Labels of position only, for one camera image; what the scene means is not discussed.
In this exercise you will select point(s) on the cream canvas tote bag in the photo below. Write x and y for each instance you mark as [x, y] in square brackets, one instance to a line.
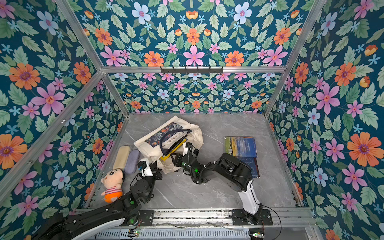
[152, 145]

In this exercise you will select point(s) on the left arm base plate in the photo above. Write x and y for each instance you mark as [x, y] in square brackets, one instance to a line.
[141, 218]

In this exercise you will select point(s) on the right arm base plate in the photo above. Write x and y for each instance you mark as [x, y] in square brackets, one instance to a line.
[242, 218]

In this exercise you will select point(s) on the yellow spine book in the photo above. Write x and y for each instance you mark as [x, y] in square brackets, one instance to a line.
[172, 150]

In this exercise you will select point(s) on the black spine book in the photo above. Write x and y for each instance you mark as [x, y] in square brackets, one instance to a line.
[177, 142]

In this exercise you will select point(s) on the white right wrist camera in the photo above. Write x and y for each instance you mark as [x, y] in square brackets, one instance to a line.
[188, 148]

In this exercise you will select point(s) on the beige glasses case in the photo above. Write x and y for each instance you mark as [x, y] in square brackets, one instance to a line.
[122, 157]

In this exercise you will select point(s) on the dark red stamp book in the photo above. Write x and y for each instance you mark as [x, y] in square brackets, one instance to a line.
[252, 163]

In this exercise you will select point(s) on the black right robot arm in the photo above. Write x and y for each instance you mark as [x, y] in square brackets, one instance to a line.
[232, 171]

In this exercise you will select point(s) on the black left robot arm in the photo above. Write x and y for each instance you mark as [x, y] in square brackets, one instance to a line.
[82, 226]

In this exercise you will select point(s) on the blue landscape cover book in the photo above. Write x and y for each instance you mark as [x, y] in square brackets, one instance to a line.
[241, 147]

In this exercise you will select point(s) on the purple fabric glasses case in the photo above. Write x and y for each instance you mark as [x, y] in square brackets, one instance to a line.
[132, 162]

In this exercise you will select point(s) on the cartoon boy plush doll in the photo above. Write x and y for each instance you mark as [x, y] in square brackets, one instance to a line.
[113, 182]

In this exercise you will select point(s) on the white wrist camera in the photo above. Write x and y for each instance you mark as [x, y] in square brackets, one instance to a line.
[188, 148]
[145, 168]

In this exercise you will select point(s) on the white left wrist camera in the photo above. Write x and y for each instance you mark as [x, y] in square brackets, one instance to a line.
[145, 168]

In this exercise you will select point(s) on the black hook rail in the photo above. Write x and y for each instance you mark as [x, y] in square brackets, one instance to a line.
[189, 70]

